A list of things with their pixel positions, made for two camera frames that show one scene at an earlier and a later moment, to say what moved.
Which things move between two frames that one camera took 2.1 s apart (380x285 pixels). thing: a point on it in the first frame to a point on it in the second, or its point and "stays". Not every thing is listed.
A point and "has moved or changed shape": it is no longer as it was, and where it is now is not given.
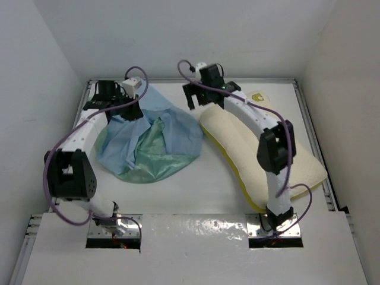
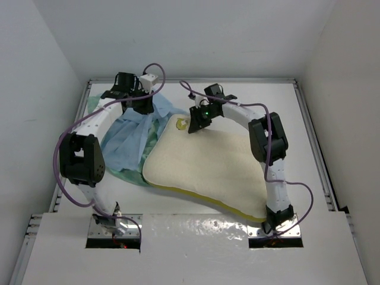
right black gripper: (192, 89) to (196, 122)
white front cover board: (197, 249) stays
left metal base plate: (133, 222) stays
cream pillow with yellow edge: (237, 142) has moved or changed shape
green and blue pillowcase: (162, 143) has moved or changed shape
